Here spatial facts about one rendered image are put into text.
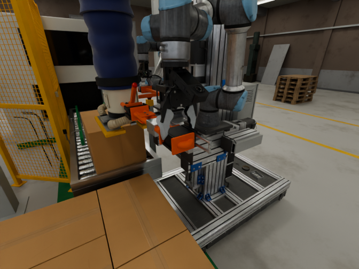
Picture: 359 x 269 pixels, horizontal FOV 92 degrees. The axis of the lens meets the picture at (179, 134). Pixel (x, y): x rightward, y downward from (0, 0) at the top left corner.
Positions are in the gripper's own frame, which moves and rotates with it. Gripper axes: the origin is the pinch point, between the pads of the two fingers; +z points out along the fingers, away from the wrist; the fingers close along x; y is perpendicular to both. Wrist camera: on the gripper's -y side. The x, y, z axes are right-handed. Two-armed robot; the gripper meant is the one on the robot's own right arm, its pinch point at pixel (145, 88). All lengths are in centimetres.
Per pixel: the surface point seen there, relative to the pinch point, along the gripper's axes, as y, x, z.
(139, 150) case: 6, -12, 49
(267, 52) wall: -541, 1007, -37
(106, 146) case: 6, -36, 38
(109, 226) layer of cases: 51, -48, 65
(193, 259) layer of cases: 91, -19, 64
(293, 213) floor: 87, 111, 120
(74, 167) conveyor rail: -15, -60, 60
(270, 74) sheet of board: -463, 948, 80
